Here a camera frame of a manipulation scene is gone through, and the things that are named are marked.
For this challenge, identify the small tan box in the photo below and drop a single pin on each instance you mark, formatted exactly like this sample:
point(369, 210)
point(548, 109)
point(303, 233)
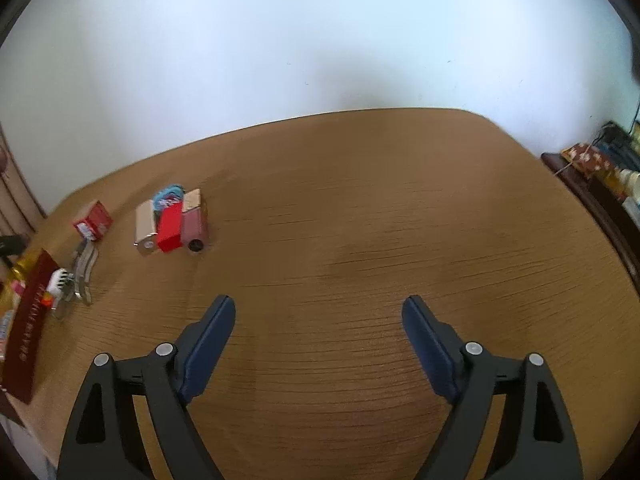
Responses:
point(192, 200)

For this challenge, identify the striped curtain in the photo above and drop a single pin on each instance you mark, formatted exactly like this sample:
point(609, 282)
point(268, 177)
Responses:
point(15, 185)

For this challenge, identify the dark wooden cabinet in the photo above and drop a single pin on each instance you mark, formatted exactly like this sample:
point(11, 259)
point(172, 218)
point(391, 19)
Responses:
point(600, 205)

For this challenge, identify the patterned cloth pouch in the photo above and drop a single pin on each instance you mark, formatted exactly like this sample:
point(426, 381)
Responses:
point(587, 157)

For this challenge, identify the mauve cylinder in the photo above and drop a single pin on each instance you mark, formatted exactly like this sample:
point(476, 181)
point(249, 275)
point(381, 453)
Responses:
point(194, 227)

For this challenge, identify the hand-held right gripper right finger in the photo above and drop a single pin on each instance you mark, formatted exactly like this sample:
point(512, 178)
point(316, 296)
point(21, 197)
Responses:
point(430, 350)

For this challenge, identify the dark red booklet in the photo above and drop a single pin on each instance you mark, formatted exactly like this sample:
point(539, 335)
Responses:
point(30, 330)

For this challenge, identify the silver metal clip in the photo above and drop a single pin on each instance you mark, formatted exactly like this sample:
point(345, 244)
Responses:
point(85, 265)

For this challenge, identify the black object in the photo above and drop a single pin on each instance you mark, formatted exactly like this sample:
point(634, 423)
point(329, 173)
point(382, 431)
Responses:
point(10, 244)

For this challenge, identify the blue patterned tape roll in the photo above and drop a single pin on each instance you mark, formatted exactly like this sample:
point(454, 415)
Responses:
point(167, 195)

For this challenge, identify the small red white-label box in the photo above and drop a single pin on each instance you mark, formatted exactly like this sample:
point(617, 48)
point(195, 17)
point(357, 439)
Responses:
point(95, 217)

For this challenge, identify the tan cardboard box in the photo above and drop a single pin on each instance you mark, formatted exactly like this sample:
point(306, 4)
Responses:
point(145, 222)

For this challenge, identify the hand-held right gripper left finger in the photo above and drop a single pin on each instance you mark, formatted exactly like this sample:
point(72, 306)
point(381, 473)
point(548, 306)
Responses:
point(210, 347)

